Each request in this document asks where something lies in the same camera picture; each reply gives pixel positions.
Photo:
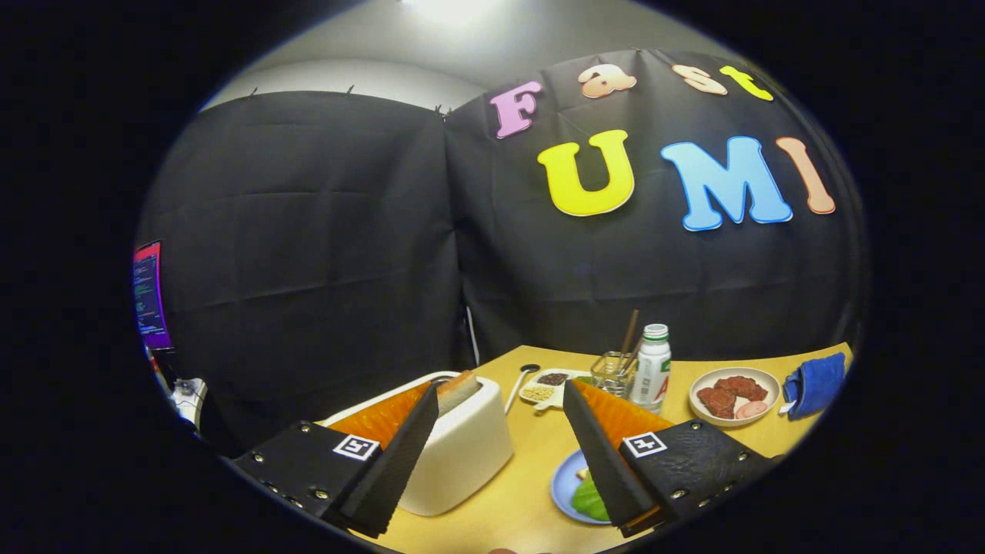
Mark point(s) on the pink ham slice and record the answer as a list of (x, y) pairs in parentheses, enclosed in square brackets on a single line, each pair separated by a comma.
[(752, 410)]

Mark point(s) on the white toaster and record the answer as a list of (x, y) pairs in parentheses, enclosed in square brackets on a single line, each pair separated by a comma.
[(462, 454)]

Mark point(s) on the green lettuce leaf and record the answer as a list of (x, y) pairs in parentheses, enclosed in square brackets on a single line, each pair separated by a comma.
[(589, 500)]

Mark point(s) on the beige seeds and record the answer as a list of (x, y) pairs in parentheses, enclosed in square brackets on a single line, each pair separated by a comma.
[(537, 392)]

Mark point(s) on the beige plate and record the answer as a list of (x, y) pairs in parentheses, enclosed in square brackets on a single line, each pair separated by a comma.
[(772, 392)]

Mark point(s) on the white bottle green cap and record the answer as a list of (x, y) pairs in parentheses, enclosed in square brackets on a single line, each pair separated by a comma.
[(650, 369)]

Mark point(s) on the blue towel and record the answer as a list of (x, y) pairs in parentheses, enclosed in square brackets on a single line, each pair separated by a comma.
[(816, 385)]

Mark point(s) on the toasted bread slice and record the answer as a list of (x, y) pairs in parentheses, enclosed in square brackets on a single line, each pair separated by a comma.
[(460, 391)]

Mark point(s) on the dark seeds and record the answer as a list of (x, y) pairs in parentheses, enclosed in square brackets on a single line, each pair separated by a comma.
[(552, 378)]

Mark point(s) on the blue plate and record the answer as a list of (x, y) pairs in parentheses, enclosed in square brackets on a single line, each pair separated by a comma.
[(564, 485)]

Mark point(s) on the brown meat piece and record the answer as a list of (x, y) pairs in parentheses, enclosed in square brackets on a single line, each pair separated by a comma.
[(717, 402), (742, 387)]

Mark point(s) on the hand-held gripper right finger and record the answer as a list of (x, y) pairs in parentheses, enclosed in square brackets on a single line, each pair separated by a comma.
[(604, 469)]

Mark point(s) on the computer monitor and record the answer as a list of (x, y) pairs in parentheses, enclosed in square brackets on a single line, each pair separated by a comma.
[(148, 292)]

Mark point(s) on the white object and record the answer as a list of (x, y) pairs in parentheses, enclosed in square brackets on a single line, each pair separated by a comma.
[(188, 396)]

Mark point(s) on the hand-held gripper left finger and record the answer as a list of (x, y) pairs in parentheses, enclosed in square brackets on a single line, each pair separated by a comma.
[(396, 477)]

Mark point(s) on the black backdrop cloth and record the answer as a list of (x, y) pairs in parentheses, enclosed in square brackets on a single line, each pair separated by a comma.
[(308, 269)]

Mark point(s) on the brown chopstick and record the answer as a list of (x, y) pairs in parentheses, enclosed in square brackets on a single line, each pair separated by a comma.
[(634, 358), (629, 335)]

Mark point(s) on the white divided condiment dish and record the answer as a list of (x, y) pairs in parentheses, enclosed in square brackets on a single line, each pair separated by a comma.
[(550, 401)]

